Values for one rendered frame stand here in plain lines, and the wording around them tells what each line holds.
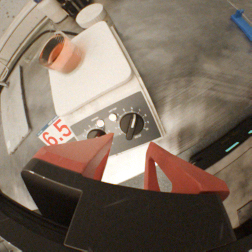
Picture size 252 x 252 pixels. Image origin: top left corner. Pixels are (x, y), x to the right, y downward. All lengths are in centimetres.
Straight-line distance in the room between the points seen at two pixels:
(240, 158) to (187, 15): 64
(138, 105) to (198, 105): 11
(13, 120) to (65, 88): 35
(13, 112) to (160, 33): 50
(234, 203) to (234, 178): 16
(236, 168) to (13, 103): 99
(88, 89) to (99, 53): 5
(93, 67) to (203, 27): 25
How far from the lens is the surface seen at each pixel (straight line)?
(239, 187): 80
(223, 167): 70
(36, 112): 40
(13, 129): 51
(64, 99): 19
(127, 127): 18
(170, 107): 22
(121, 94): 17
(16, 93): 53
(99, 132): 18
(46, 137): 31
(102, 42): 19
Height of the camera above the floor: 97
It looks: 72 degrees down
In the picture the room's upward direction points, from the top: 84 degrees counter-clockwise
